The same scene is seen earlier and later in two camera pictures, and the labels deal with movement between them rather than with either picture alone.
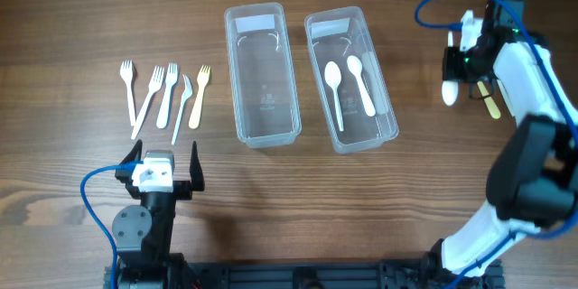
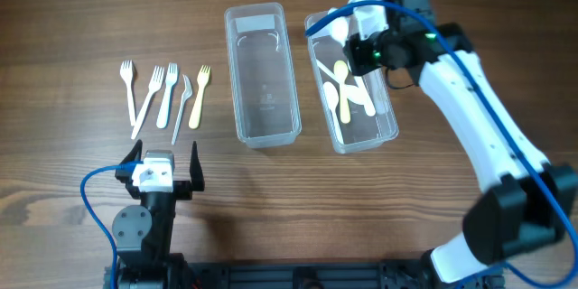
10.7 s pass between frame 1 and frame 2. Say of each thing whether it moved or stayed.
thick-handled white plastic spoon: stayed
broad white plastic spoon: moved
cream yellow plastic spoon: moved
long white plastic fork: stayed
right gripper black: moved
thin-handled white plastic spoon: moved
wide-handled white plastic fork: stayed
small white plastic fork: stayed
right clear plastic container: stayed
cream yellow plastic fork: stayed
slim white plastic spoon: moved
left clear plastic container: stayed
